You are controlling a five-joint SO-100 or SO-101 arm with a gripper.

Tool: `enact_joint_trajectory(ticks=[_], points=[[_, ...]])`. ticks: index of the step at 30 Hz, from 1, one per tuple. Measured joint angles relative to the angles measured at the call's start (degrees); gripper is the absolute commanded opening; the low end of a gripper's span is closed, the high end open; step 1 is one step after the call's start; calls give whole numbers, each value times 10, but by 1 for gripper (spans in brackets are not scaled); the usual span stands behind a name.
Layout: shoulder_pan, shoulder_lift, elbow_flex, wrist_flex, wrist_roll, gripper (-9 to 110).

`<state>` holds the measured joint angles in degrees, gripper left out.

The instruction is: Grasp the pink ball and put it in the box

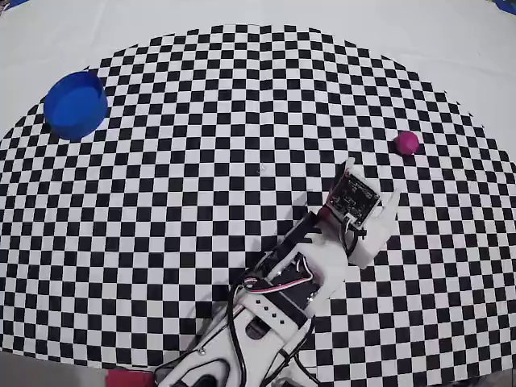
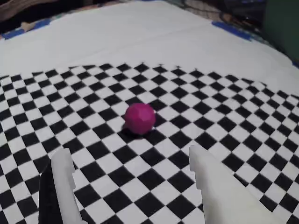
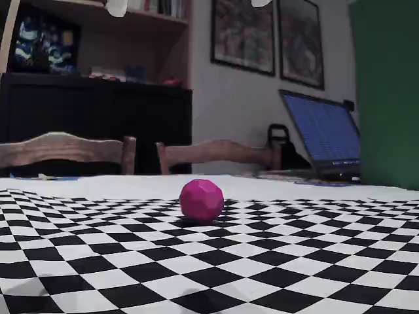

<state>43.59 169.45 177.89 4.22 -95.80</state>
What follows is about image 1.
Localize red white black servo wires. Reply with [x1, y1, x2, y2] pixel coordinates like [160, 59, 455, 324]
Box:
[240, 260, 320, 293]

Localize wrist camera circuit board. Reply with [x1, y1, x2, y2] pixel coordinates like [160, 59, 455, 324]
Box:
[325, 168, 382, 227]

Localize pink faceted ball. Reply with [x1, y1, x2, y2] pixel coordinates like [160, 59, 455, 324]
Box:
[393, 130, 420, 156]

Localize blue round box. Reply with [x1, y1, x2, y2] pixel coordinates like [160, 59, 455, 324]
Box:
[43, 69, 110, 143]

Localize red flat object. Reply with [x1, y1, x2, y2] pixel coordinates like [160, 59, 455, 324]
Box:
[105, 369, 157, 387]

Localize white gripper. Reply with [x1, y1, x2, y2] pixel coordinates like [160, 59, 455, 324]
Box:
[317, 156, 403, 270]

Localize black white checkered mat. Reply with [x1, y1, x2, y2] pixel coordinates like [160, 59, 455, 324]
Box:
[0, 0, 516, 384]

